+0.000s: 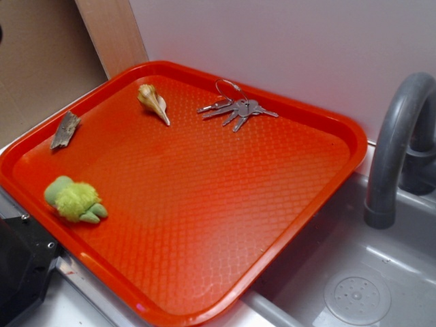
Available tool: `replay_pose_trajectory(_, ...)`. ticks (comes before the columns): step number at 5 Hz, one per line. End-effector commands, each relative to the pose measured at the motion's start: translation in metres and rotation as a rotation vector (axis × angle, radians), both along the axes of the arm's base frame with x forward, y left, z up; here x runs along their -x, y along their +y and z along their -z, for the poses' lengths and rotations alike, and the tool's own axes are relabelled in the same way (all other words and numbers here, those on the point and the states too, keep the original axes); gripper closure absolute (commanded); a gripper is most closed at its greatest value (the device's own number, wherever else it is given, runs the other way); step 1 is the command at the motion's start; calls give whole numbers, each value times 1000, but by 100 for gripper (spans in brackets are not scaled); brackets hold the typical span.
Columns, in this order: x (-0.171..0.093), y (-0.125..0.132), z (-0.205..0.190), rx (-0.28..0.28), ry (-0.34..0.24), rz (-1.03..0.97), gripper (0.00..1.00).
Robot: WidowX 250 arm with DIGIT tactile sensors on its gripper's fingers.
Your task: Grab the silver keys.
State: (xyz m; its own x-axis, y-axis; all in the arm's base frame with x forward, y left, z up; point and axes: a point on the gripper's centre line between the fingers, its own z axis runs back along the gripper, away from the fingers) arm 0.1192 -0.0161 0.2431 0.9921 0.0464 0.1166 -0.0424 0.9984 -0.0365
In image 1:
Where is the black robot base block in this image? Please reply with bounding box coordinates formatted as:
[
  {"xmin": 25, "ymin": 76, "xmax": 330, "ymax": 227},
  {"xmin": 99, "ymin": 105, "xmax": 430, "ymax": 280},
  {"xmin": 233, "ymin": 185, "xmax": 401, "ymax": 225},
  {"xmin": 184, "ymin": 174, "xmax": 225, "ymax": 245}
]
[{"xmin": 1, "ymin": 214, "xmax": 61, "ymax": 326}]

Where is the red plastic serving tray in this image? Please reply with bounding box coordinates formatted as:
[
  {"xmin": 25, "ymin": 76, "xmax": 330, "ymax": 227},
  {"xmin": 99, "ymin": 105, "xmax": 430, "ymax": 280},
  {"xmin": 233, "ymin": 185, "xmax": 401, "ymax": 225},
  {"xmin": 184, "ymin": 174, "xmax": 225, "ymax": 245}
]
[{"xmin": 1, "ymin": 61, "xmax": 367, "ymax": 326}]

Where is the beige conch seashell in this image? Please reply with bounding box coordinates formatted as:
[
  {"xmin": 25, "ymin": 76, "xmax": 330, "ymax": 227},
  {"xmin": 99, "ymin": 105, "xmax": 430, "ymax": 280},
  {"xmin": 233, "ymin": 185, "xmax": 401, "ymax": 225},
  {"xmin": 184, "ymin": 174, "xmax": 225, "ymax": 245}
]
[{"xmin": 137, "ymin": 84, "xmax": 170, "ymax": 126}]

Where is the green plush toy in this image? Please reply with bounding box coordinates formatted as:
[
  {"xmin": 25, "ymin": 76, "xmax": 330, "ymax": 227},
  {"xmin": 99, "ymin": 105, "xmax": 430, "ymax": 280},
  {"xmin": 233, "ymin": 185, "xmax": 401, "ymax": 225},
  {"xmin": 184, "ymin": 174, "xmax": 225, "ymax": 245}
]
[{"xmin": 44, "ymin": 176, "xmax": 108, "ymax": 224}]

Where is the grey plastic toy sink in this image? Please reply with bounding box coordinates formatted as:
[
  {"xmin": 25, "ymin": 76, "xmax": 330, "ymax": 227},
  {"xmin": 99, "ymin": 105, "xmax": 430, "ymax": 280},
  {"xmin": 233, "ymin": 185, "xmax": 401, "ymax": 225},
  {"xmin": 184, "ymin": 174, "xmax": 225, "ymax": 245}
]
[{"xmin": 238, "ymin": 170, "xmax": 436, "ymax": 327}]

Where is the light wooden board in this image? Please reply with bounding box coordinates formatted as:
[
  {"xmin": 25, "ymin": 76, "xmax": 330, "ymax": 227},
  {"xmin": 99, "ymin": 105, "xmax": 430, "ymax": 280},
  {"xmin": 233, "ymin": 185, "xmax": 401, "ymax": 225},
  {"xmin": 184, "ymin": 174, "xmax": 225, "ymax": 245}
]
[{"xmin": 76, "ymin": 0, "xmax": 149, "ymax": 78}]

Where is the grey curved toy faucet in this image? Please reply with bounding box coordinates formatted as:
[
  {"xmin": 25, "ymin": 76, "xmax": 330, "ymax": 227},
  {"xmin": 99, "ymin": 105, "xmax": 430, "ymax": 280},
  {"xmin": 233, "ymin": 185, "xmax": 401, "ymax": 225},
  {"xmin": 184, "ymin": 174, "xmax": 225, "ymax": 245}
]
[{"xmin": 364, "ymin": 72, "xmax": 435, "ymax": 229}]

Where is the silver key bunch on ring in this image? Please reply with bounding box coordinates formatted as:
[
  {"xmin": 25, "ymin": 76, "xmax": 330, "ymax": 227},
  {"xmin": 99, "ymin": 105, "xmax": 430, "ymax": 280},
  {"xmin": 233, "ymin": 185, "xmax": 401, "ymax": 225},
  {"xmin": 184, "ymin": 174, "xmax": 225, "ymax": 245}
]
[{"xmin": 196, "ymin": 78, "xmax": 279, "ymax": 133}]

